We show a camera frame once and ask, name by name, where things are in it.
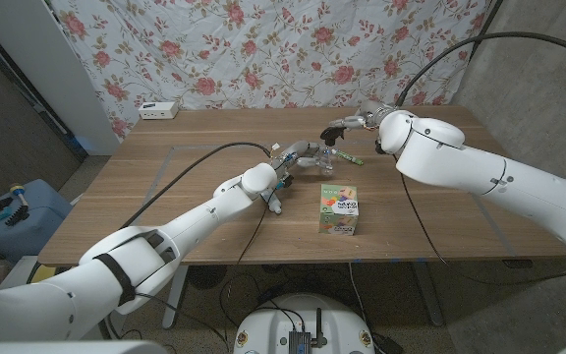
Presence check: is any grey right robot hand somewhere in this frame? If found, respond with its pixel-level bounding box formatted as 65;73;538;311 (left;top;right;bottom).
329;100;398;132

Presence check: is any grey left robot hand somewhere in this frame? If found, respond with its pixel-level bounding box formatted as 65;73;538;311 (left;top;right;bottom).
268;140;336;177

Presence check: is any clear plastic bottle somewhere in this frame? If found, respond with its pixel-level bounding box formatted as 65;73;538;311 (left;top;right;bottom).
314;146;336;177

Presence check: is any black trigger spray cap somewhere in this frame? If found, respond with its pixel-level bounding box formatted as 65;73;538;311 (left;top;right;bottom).
319;126;348;148

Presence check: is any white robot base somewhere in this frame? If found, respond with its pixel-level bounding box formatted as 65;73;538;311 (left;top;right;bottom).
232;292;376;354

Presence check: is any green whiteboard marker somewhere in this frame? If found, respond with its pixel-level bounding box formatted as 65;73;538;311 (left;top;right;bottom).
334;149;365;167

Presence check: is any colourful small cardboard box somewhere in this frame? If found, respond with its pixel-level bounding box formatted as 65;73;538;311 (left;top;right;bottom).
318;183;360;237

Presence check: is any white toothpaste tube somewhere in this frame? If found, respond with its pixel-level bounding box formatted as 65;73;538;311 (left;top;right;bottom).
264;192;283;215

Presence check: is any floral cloth backdrop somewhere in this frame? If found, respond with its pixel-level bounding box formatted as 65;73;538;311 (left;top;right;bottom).
49;0;493;142

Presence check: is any white power strip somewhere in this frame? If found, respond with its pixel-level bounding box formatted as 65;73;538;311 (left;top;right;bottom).
138;100;180;121

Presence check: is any black stand pole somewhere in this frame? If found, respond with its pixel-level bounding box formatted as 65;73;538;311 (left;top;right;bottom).
468;0;505;61

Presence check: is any black round disc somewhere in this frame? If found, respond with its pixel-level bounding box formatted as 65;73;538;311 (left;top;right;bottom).
187;265;229;290

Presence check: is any grey table leg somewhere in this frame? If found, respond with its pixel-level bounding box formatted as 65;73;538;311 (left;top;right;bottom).
412;260;445;328

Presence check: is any white table leg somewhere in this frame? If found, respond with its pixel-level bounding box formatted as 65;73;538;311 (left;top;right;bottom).
161;265;191;330

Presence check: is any blue plastic container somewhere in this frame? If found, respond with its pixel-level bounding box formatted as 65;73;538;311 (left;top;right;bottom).
0;178;74;263

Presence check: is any yellow and blue knob tool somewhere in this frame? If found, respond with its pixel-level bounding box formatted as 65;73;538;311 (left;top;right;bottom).
8;183;29;207

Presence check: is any yellow and black floor object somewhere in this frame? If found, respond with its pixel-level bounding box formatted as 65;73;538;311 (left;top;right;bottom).
26;264;82;288

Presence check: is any white board panel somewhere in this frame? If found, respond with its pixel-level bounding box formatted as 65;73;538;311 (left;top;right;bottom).
0;0;121;157

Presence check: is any black brush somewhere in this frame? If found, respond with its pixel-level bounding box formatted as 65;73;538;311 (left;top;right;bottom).
5;204;31;227

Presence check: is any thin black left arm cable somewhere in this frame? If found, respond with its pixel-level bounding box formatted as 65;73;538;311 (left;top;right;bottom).
223;199;271;316

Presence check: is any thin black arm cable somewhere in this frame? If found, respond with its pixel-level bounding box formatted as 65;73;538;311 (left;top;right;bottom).
223;199;271;316
399;171;566;287

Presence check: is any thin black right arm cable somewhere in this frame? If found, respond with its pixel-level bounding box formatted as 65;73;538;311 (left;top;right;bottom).
399;171;566;287

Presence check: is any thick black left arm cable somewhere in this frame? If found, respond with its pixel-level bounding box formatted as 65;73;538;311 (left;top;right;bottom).
117;141;275;232

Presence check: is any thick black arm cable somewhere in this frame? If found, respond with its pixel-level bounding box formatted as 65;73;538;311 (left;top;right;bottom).
117;141;275;232
393;30;566;108

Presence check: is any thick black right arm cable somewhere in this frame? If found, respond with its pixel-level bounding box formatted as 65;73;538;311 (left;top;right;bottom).
393;30;566;108

